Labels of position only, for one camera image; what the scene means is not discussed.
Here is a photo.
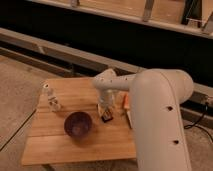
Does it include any black eraser bar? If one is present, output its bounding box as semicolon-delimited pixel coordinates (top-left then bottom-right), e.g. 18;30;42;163
97;105;113;123

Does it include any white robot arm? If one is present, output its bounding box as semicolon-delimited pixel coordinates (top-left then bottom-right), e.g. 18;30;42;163
93;69;194;171

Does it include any orange carrot toy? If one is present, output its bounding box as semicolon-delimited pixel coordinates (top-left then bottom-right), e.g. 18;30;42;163
123;93;130;110

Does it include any purple bowl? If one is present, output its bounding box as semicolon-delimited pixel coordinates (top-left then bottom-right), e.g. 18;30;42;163
64;111;92;139

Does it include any wooden table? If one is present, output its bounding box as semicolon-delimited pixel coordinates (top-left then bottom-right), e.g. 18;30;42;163
22;77;136;165

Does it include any black cable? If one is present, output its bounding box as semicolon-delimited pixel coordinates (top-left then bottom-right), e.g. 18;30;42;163
183;103;213;141

